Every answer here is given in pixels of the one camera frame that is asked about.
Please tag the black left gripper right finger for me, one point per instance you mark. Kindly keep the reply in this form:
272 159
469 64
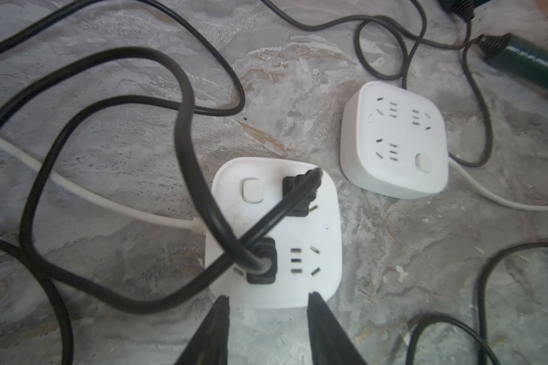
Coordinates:
329 343

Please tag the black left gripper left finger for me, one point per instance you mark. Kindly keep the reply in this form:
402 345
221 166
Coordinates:
209 344

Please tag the white square power strip left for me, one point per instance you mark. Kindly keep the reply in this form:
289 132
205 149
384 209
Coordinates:
307 245

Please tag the white square power strip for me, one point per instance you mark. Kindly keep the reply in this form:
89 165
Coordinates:
307 245
393 142

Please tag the white square power strip right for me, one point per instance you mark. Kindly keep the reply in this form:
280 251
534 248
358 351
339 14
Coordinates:
393 142

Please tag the dark green unfolded hair dryer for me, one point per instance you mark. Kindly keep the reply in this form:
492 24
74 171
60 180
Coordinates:
516 56

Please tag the dark green dryer far right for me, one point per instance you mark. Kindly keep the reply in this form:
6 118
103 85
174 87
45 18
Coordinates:
464 9

